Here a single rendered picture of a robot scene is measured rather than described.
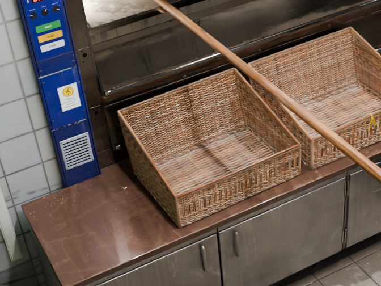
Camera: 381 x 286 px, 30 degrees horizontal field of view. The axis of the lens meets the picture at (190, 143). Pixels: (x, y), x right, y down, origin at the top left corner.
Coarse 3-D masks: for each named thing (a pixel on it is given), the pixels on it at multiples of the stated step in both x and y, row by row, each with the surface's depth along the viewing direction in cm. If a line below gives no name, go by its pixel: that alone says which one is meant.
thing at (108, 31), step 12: (192, 0) 279; (204, 0) 278; (216, 0) 281; (228, 0) 284; (144, 12) 274; (156, 12) 273; (168, 12) 273; (192, 12) 278; (108, 24) 268; (120, 24) 268; (132, 24) 268; (144, 24) 271; (96, 36) 264; (108, 36) 266
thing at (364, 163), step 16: (160, 0) 275; (176, 16) 265; (224, 48) 240; (240, 64) 232; (256, 80) 224; (288, 96) 214; (304, 112) 207; (320, 128) 200; (336, 144) 195; (352, 160) 191; (368, 160) 187
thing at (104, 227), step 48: (192, 144) 304; (96, 192) 284; (144, 192) 281; (288, 192) 274; (336, 192) 289; (48, 240) 264; (96, 240) 261; (144, 240) 259; (192, 240) 263; (240, 240) 276; (288, 240) 290; (336, 240) 306
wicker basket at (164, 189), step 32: (160, 96) 286; (192, 96) 294; (224, 96) 300; (256, 96) 289; (128, 128) 275; (160, 128) 291; (192, 128) 297; (256, 128) 300; (160, 160) 295; (192, 160) 293; (224, 160) 291; (256, 160) 290; (288, 160) 273; (160, 192) 267; (192, 192) 256; (224, 192) 275; (256, 192) 273
